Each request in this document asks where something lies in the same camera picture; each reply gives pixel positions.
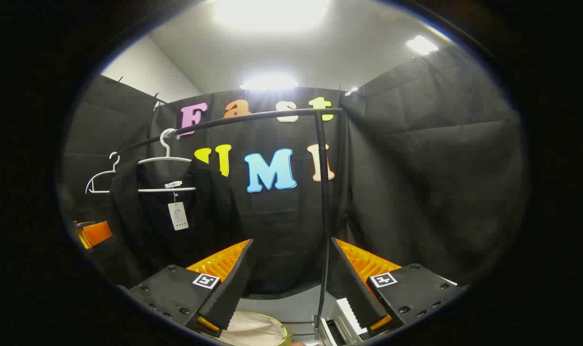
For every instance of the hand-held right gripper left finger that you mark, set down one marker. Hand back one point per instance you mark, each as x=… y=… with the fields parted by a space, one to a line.
x=231 y=283

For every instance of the white yellow-rimmed laundry hamper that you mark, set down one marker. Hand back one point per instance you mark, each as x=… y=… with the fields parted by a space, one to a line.
x=253 y=331

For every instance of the white cabinet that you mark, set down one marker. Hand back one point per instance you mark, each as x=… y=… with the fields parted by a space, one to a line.
x=346 y=315

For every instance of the black knit garment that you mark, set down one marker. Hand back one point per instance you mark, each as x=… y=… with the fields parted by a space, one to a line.
x=147 y=230

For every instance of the ceiling light panel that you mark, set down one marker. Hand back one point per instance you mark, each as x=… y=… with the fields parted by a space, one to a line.
x=272 y=12
x=422 y=44
x=269 y=82
x=352 y=90

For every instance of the black backdrop cloth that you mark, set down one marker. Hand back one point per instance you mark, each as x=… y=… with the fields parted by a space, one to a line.
x=416 y=168

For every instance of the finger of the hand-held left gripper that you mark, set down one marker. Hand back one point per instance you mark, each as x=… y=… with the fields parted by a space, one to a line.
x=96 y=233

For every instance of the black clothes rack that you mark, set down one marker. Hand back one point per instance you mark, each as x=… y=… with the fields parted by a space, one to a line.
x=322 y=192

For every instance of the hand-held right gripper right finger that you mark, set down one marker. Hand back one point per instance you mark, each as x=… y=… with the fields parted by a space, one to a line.
x=351 y=283

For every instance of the white hang tag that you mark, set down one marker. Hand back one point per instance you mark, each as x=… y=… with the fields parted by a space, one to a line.
x=178 y=216

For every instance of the white plastic hanger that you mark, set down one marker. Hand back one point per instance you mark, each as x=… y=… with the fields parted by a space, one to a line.
x=166 y=144
x=99 y=191

